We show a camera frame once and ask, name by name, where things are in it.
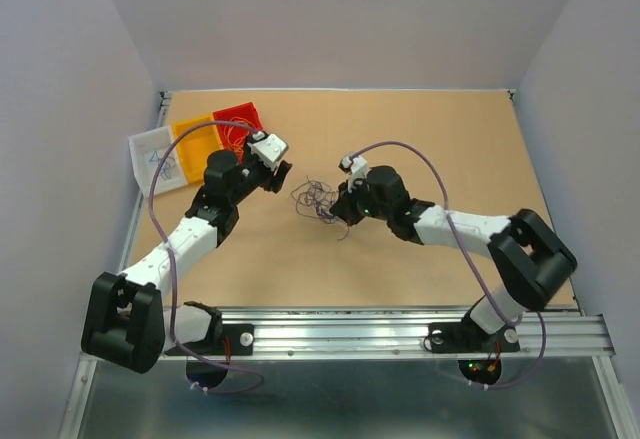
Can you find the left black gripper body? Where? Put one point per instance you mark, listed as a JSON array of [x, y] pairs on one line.
[[253, 175]]

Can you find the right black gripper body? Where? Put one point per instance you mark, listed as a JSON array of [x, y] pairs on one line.
[[363, 202]]

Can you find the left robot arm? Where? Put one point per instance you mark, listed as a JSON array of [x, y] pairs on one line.
[[125, 322]]

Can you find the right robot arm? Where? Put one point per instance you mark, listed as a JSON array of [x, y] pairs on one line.
[[532, 261]]

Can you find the red plastic bin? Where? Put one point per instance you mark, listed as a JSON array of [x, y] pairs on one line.
[[232, 136]]

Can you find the yellow plastic bin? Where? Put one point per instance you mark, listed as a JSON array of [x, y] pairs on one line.
[[193, 151]]

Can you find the white plastic bin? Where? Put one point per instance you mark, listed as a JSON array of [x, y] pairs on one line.
[[147, 150]]

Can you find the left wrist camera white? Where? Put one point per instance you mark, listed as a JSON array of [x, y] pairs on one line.
[[269, 148]]

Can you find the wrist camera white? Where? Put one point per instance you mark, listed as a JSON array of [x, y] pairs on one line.
[[269, 148], [356, 168]]

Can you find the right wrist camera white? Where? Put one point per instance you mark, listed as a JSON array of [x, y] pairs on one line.
[[356, 168]]

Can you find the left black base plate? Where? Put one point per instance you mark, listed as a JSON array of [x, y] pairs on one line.
[[225, 339]]

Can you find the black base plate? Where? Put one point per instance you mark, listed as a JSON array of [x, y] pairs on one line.
[[225, 339], [460, 337]]

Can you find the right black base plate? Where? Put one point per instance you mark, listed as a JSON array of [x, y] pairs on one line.
[[460, 337]]

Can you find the aluminium rail frame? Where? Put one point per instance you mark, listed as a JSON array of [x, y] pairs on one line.
[[348, 372]]

